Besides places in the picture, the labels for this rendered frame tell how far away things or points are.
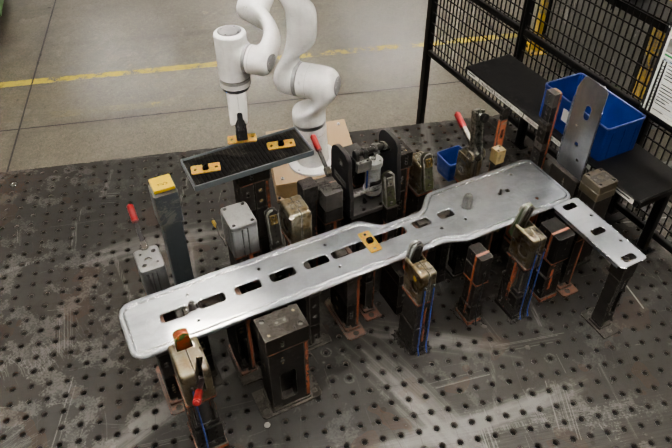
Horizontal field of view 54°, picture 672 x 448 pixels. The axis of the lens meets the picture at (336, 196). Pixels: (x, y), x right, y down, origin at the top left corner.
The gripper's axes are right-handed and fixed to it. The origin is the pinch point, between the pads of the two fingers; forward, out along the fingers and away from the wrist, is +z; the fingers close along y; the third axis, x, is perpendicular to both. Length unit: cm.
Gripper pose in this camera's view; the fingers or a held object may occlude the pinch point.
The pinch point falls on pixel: (241, 131)
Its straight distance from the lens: 190.8
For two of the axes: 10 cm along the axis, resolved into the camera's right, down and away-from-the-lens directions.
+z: 0.0, 7.5, 6.6
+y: 1.9, 6.5, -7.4
